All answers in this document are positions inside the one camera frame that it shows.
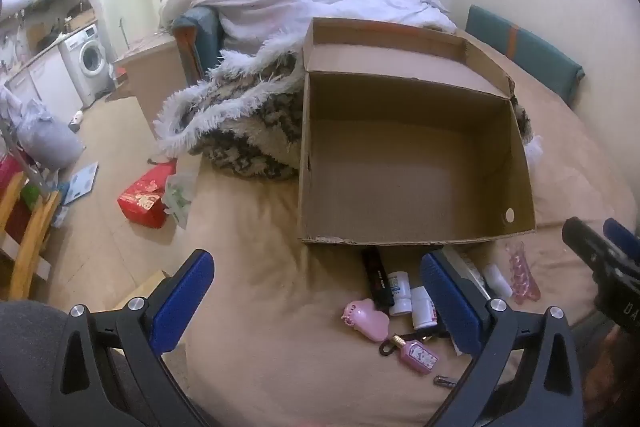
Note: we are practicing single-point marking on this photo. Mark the grey bag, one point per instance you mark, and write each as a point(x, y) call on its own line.
point(50, 139)

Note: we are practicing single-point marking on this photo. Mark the small white tube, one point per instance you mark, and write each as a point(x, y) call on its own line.
point(497, 280)

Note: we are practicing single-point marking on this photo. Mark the yellow wooden chair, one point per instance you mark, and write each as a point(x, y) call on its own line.
point(27, 237)

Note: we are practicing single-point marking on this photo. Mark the white remote control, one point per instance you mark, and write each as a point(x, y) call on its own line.
point(465, 268)

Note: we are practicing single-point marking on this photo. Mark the green and white plastic bag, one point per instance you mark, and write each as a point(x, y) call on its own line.
point(180, 199)

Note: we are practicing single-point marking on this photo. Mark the black rectangular bottle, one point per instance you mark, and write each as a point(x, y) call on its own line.
point(375, 272)

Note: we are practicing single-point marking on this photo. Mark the pink perfume bottle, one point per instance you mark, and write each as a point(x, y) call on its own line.
point(417, 354)

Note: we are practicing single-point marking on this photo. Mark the pink foot-shaped case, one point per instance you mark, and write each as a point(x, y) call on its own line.
point(367, 319)

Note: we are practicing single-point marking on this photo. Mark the red gift box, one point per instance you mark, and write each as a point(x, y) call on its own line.
point(142, 202)

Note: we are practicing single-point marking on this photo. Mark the flat cardboard piece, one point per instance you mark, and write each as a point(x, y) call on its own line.
point(145, 288)

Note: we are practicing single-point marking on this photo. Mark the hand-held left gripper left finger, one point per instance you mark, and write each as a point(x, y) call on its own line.
point(182, 302)

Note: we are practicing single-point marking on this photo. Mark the teal footboard cushion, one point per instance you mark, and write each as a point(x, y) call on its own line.
point(205, 38)

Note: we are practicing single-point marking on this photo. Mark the white counter cabinet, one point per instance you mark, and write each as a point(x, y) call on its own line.
point(47, 79)

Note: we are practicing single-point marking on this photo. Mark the white pill bottle blue label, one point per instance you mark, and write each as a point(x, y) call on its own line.
point(400, 293)

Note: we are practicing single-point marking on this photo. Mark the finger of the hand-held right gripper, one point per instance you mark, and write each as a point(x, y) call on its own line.
point(622, 239)
point(587, 244)

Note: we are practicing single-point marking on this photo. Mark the pink toe separator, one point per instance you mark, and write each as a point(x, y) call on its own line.
point(523, 277)

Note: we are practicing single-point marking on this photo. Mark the white washing machine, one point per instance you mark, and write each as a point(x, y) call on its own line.
point(86, 57)

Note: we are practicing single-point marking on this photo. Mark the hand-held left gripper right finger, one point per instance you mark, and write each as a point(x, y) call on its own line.
point(450, 302)

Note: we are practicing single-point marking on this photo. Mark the cardboard box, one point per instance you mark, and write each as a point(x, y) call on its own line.
point(400, 157)

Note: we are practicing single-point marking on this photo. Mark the bathroom scale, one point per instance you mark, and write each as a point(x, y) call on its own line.
point(80, 183)

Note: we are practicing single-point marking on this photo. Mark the teal headboard cushion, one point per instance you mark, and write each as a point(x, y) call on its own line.
point(525, 52)

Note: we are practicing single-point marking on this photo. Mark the fuzzy patterned blanket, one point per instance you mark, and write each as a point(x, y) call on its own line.
point(240, 137)

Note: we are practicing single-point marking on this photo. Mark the wooden side cabinet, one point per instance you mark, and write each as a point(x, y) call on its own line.
point(155, 87)

